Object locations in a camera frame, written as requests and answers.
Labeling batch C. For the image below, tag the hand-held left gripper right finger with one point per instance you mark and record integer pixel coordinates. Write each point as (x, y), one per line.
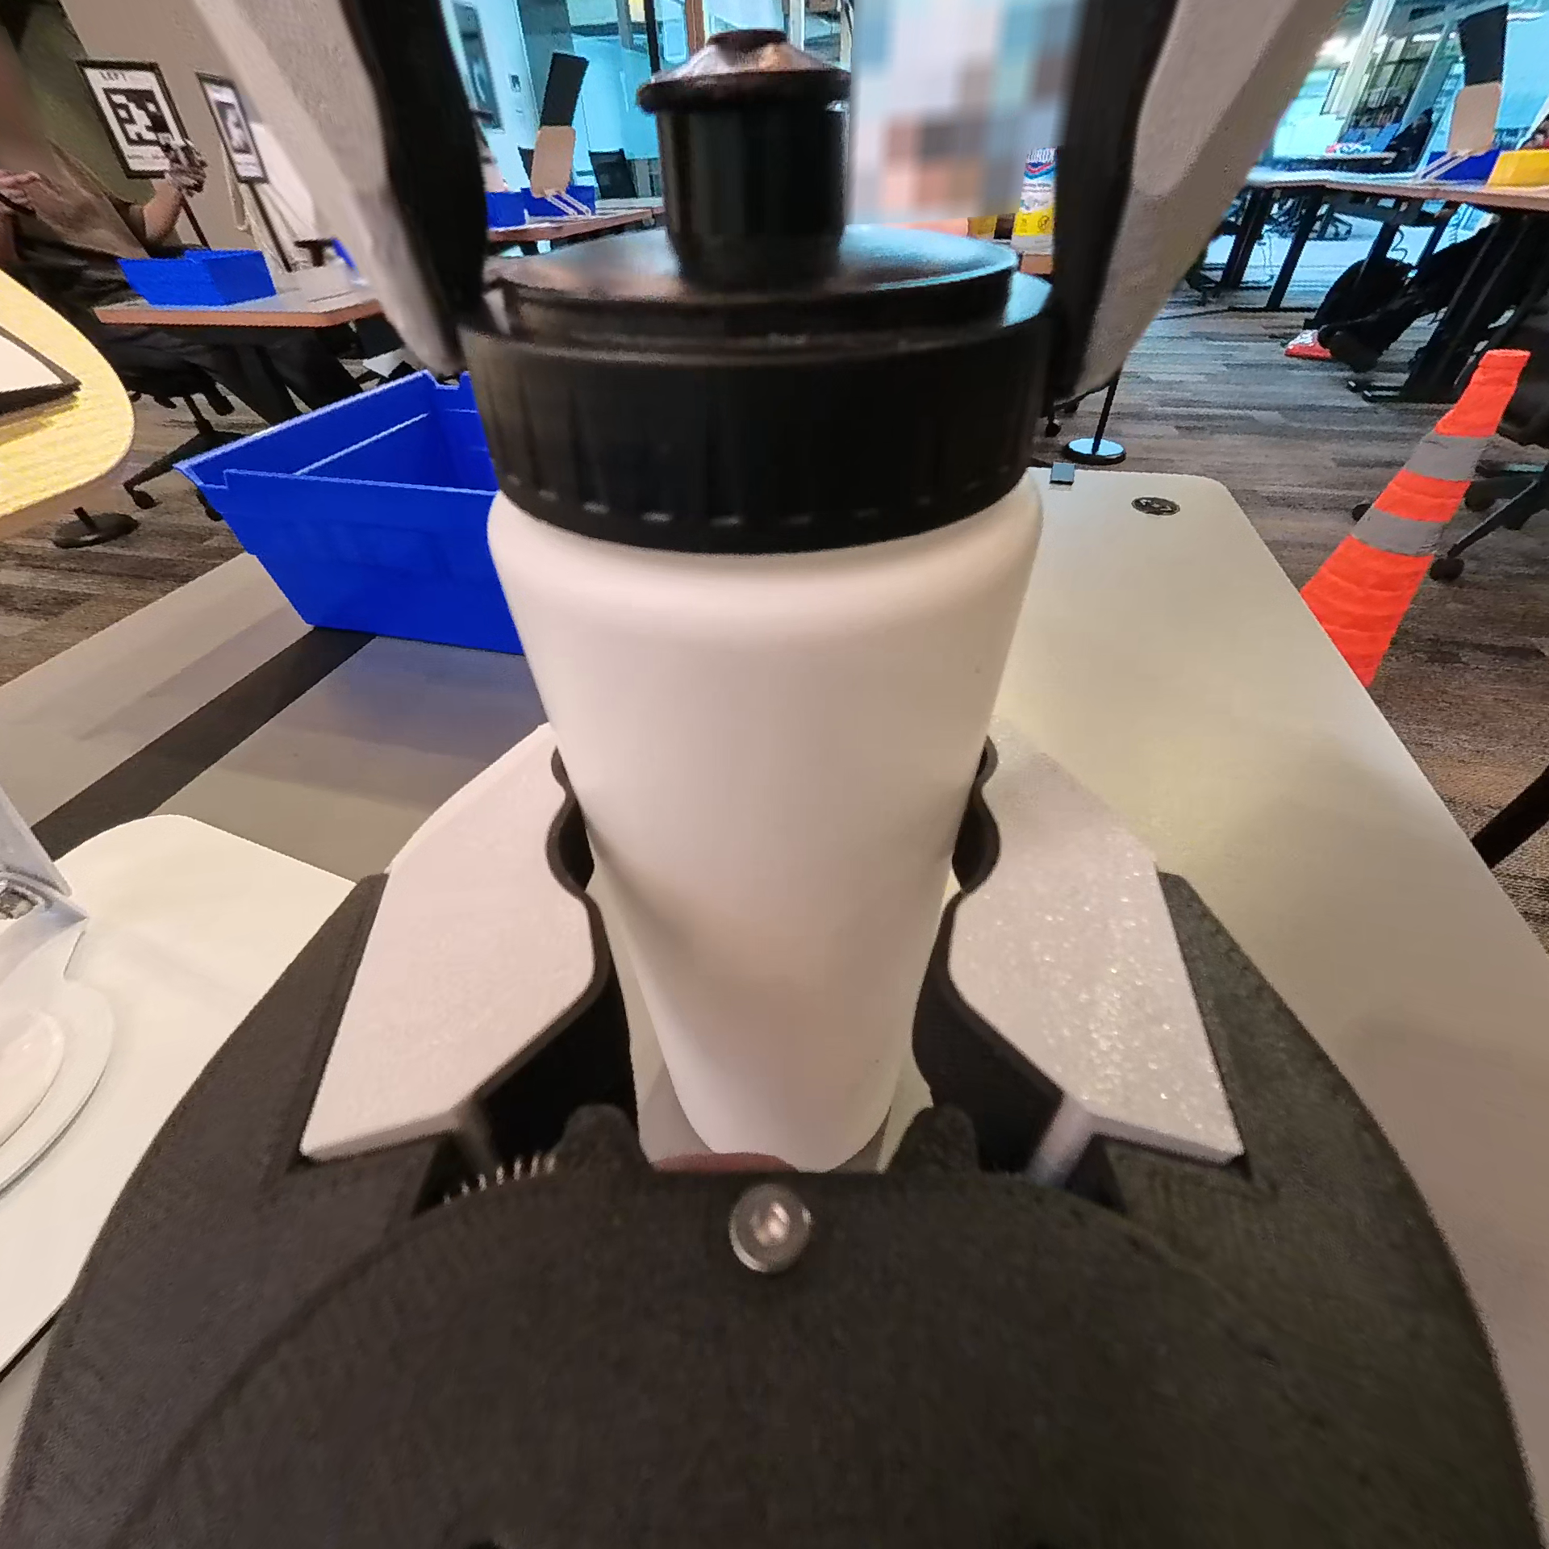
(1090, 969)

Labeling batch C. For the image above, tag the black office chair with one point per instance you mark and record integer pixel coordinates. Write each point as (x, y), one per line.
(146, 401)
(1501, 514)

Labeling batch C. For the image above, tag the black round base pole stand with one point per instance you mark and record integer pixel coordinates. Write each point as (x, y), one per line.
(1098, 451)

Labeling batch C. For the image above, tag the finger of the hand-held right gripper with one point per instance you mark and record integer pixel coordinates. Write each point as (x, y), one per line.
(327, 123)
(1210, 110)

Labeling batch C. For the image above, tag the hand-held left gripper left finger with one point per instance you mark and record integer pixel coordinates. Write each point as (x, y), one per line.
(461, 993)

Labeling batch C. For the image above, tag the small blue plastic bin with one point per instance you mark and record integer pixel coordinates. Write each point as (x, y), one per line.
(200, 277)

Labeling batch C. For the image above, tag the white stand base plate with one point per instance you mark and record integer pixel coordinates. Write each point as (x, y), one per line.
(207, 921)

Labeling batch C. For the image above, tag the orange traffic cone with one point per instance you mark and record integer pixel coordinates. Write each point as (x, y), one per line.
(1404, 521)

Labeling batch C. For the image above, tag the printed tag sign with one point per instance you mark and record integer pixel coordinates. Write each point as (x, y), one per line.
(233, 126)
(139, 117)

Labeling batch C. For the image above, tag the wooden display board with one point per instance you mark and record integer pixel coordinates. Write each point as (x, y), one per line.
(74, 436)

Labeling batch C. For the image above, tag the wooden top desk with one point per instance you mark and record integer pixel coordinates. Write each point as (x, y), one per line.
(1429, 194)
(242, 309)

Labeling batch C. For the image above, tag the white stand post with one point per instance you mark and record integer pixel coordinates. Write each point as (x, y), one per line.
(30, 884)

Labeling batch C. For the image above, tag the clear round stand foot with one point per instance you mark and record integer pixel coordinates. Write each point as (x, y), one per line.
(37, 1078)

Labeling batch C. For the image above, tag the yellow bin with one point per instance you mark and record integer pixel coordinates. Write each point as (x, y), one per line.
(1520, 171)

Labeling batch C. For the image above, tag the black slanted stand leg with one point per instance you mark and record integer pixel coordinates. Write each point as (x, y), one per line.
(1512, 820)

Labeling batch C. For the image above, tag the black bottle lid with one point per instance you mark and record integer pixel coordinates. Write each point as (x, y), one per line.
(764, 401)

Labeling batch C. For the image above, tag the white bottle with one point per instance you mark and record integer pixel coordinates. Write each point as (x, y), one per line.
(775, 775)

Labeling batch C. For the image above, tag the black backpack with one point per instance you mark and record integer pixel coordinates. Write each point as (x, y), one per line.
(1361, 296)

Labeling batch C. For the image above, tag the orange flat floor marker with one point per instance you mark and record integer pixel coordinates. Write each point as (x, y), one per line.
(1310, 348)

